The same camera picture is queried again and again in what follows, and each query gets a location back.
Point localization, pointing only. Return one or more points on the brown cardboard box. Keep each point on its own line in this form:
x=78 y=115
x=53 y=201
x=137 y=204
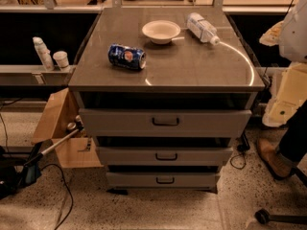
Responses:
x=76 y=152

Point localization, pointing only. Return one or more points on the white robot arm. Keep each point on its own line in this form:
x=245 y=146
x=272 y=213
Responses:
x=290 y=35

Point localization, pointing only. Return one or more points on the black chair caster base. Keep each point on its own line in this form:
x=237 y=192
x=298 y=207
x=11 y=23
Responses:
x=264 y=217

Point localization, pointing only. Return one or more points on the grey bottom drawer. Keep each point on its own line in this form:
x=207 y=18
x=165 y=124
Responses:
x=162 y=179

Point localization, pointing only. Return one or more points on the grey top drawer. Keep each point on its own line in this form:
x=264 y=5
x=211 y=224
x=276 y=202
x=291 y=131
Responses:
x=165 y=122

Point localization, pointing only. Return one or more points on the grey drawer cabinet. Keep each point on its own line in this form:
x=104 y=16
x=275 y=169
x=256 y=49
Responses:
x=184 y=75

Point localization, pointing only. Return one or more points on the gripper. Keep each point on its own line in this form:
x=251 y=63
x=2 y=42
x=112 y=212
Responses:
x=295 y=37

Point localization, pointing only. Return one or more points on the black device on floor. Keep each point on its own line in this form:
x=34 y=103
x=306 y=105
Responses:
x=18 y=169

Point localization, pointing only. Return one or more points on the white bowl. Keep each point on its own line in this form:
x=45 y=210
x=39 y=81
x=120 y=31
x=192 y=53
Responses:
x=161 y=31

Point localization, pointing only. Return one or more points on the clear plastic water bottle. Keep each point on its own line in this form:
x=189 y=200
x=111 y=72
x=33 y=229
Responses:
x=202 y=29

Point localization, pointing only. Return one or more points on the grey drawer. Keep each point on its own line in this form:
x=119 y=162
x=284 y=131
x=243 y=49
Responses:
x=165 y=122
x=154 y=156
x=162 y=179

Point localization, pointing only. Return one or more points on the dark trouser leg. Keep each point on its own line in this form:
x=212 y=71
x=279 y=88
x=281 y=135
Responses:
x=293 y=145

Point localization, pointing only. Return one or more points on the metal grabber pole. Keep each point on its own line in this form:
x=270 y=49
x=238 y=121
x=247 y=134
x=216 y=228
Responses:
x=51 y=146

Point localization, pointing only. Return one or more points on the blue crushed soda can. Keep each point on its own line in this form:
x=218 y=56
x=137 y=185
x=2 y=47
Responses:
x=126 y=57

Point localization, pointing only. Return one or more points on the brown shoe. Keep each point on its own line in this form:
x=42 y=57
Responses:
x=278 y=168

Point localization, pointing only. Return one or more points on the white spray bottle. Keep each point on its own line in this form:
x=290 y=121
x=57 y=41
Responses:
x=43 y=53

